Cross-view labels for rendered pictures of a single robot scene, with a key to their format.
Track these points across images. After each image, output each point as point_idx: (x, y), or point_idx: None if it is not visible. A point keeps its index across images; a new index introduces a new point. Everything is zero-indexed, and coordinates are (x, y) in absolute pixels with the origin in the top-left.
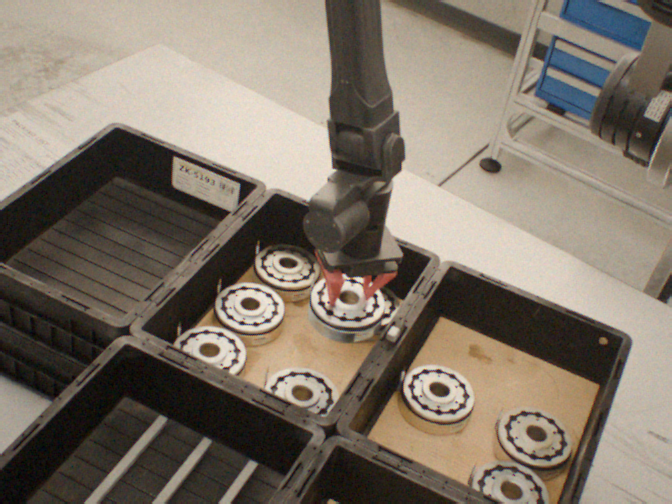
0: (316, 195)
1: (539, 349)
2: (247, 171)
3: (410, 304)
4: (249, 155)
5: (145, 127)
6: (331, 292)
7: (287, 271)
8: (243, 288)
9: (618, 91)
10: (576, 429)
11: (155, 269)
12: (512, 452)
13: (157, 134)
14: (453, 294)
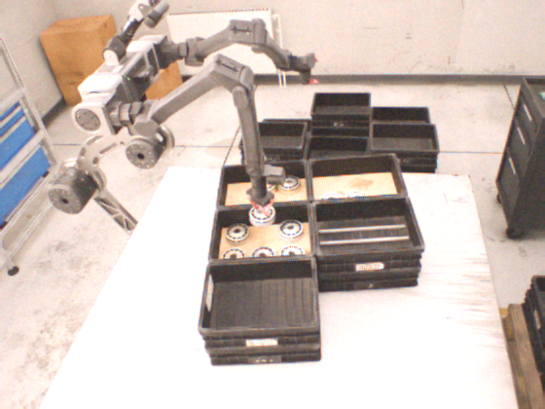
0: (279, 173)
1: (225, 195)
2: (134, 345)
3: (245, 206)
4: (120, 351)
5: (117, 408)
6: (270, 207)
7: (238, 253)
8: None
9: (154, 145)
10: (250, 183)
11: (257, 297)
12: (274, 185)
13: (121, 399)
14: None
